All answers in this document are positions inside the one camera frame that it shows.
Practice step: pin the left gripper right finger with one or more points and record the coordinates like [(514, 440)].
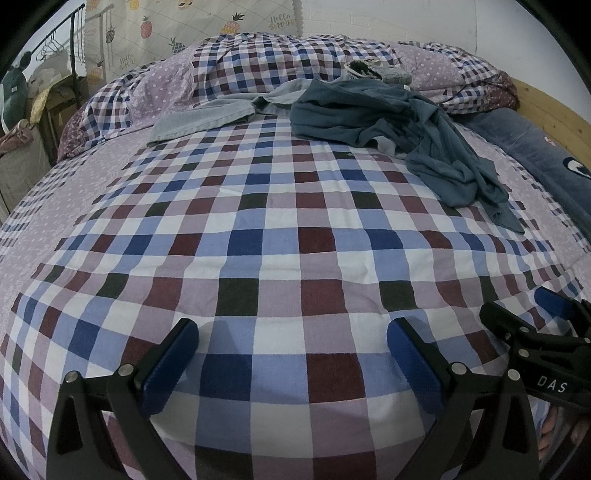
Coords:
[(483, 424)]

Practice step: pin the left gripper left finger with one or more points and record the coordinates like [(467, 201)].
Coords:
[(80, 446)]

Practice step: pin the dark blue shirt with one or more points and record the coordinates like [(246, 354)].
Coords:
[(369, 113)]

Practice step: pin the black clothes rack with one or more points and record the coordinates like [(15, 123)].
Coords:
[(66, 35)]

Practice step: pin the wooden headboard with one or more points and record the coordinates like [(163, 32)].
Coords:
[(564, 125)]

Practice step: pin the plaid bed sheet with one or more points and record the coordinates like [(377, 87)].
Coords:
[(292, 257)]

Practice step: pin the pink bag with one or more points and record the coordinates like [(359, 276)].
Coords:
[(20, 135)]

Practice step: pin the small grey patterned garment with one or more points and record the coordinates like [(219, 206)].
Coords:
[(376, 70)]

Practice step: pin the light grey-blue garment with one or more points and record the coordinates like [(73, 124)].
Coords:
[(227, 110)]

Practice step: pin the green plush toy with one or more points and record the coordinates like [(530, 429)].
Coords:
[(14, 93)]

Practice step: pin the pineapple print curtain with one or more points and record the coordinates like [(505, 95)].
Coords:
[(120, 35)]

